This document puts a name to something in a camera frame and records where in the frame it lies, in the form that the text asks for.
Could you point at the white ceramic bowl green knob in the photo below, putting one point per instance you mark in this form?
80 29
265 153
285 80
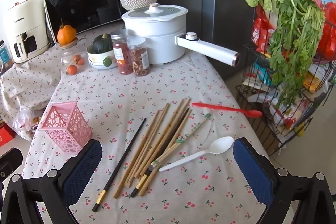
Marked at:
97 60

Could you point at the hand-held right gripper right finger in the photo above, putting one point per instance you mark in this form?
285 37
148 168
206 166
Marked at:
249 169

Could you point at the bunch of leafy green herbs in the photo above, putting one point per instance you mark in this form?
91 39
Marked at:
294 29

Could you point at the red snack packet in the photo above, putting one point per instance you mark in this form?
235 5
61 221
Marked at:
260 32

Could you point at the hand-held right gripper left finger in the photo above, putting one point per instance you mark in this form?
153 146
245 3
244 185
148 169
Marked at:
81 169

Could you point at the red plastic spoon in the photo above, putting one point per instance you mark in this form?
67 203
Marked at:
223 108

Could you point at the red box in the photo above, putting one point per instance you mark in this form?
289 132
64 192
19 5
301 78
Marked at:
6 134

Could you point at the glass jar with wooden lid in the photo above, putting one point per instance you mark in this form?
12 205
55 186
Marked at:
69 54

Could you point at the blue label jar black lid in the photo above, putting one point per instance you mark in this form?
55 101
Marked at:
4 56

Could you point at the green printed bamboo chopstick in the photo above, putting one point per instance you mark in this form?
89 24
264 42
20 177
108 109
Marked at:
194 127
173 151

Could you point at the cream air fryer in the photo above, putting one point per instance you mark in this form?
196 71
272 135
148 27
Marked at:
23 22

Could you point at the clear jar of dried rings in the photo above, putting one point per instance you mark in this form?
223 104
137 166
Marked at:
139 61

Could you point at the clear jar of red berries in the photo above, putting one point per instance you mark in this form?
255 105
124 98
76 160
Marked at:
122 61

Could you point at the red plastic bag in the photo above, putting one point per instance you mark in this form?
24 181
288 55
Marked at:
328 37

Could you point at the cherry print tablecloth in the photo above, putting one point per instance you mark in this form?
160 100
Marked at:
157 87

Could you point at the white electric cooking pot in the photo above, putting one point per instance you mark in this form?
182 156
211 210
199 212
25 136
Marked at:
155 37

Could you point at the white plastic spoon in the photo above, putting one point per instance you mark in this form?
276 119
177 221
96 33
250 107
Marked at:
220 145

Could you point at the dark green pumpkin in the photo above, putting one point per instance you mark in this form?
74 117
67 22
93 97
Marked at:
101 44

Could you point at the black chopstick with gold band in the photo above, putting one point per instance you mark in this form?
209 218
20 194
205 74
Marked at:
181 121
123 158

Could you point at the grey refrigerator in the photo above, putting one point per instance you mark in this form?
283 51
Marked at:
223 3

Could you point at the small orange fruit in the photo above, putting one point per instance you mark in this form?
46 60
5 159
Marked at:
77 58
71 69
82 61

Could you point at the pink perforated utensil holder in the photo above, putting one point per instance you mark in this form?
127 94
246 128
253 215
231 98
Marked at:
68 127

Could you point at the clear plastic bag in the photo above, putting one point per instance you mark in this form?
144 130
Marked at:
26 119

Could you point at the black microwave oven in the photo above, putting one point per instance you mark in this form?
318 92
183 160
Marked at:
84 8

